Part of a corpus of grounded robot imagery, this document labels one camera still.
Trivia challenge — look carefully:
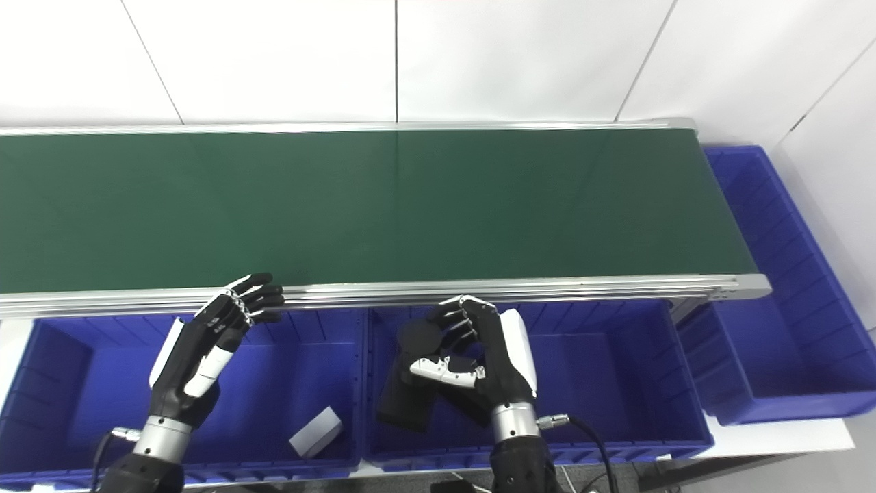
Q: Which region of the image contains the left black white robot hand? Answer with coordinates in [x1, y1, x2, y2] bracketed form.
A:
[149, 273, 286, 427]

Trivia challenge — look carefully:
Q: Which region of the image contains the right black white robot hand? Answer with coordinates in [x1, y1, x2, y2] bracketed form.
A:
[409, 295, 539, 409]

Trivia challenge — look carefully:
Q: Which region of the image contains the black cylinder-on-block part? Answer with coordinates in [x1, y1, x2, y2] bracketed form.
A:
[376, 320, 481, 433]

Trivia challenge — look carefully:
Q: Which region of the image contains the blue plastic bin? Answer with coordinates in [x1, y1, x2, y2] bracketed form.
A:
[0, 309, 364, 490]
[359, 299, 715, 473]
[676, 144, 876, 427]

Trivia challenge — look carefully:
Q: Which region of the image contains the grey aluminium conveyor leg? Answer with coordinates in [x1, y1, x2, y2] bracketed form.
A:
[667, 299, 714, 324]

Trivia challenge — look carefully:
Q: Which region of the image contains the white rectangular block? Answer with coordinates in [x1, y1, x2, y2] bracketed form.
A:
[288, 406, 344, 459]

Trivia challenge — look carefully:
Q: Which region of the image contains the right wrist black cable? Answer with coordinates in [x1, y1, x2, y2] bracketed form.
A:
[537, 413, 621, 493]

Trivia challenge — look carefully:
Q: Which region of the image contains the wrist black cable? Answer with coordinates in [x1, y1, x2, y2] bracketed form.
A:
[537, 413, 621, 493]
[90, 427, 142, 491]

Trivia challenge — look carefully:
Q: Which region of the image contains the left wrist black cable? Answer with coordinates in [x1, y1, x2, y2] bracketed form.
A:
[90, 427, 142, 491]

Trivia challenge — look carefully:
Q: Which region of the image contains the green conveyor belt aluminium frame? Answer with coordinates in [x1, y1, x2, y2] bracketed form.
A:
[0, 118, 773, 322]

